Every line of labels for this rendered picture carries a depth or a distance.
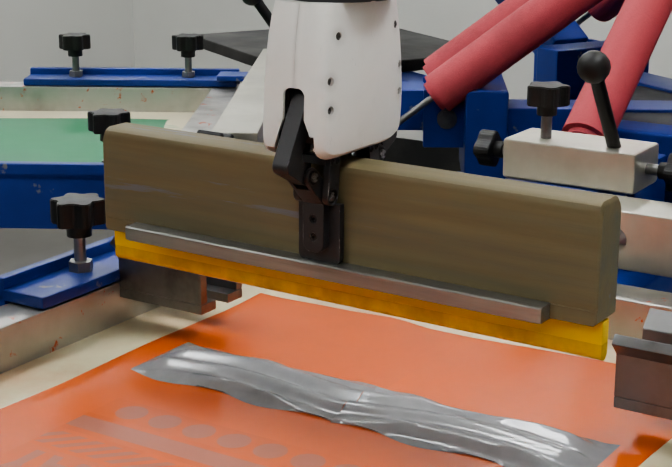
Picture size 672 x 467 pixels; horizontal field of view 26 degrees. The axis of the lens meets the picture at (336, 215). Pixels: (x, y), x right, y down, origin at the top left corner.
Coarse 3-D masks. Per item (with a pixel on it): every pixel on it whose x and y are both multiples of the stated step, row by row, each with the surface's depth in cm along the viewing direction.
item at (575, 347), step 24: (168, 264) 104; (192, 264) 103; (264, 288) 100; (288, 288) 99; (312, 288) 98; (384, 312) 95; (408, 312) 94; (432, 312) 93; (504, 336) 90; (528, 336) 89; (552, 336) 88
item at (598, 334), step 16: (128, 240) 106; (176, 256) 104; (192, 256) 103; (256, 272) 100; (272, 272) 99; (336, 288) 96; (352, 288) 96; (416, 304) 93; (432, 304) 93; (496, 320) 90; (512, 320) 90; (560, 320) 88; (608, 320) 87; (560, 336) 88; (576, 336) 87; (592, 336) 87
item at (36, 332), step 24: (624, 288) 116; (0, 312) 110; (24, 312) 110; (48, 312) 111; (72, 312) 113; (96, 312) 116; (120, 312) 118; (144, 312) 121; (624, 312) 113; (0, 336) 107; (24, 336) 109; (48, 336) 111; (72, 336) 114; (0, 360) 107; (24, 360) 109
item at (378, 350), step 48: (192, 336) 115; (240, 336) 115; (288, 336) 115; (336, 336) 115; (384, 336) 115; (432, 336) 115; (96, 384) 106; (144, 384) 106; (384, 384) 106; (0, 432) 97; (288, 432) 97
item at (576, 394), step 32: (448, 352) 112; (480, 352) 112; (512, 352) 112; (544, 352) 112; (416, 384) 106; (448, 384) 106; (480, 384) 106; (512, 384) 106; (544, 384) 106; (576, 384) 106; (608, 384) 106; (512, 416) 100; (544, 416) 100; (576, 416) 100; (608, 416) 100; (640, 416) 100; (320, 448) 95; (352, 448) 95; (384, 448) 95; (416, 448) 95; (640, 448) 95
